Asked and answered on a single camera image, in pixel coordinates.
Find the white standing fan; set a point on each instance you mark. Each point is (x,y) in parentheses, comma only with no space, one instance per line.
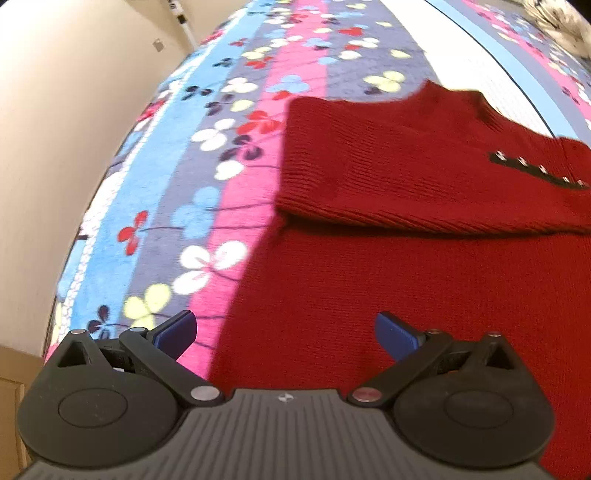
(177,12)

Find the red knit sweater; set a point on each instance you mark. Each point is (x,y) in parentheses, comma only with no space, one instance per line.
(439,210)

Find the cream star-patterned pillow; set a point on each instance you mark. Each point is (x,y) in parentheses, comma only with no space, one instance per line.
(561,21)

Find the floral striped bed blanket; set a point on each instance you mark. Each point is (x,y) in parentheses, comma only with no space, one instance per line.
(192,186)

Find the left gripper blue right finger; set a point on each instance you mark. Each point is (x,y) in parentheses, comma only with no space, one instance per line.
(396,337)

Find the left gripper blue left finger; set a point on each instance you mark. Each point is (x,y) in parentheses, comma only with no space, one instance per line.
(176,334)

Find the wall power outlet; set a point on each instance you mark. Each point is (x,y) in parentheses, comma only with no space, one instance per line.
(158,44)

